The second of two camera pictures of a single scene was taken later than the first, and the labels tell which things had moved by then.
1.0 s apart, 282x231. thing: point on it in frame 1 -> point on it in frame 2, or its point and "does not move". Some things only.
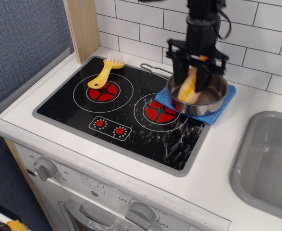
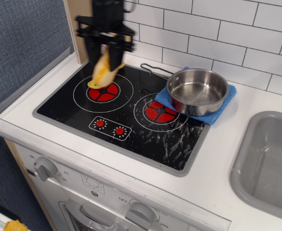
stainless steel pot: x=210 y=99 does not move
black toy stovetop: x=121 y=112 does not move
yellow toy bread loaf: x=187 y=93 -> x=104 y=69
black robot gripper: x=206 y=21 -> x=106 y=25
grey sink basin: x=262 y=172 does not move
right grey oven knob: x=141 y=215 does not move
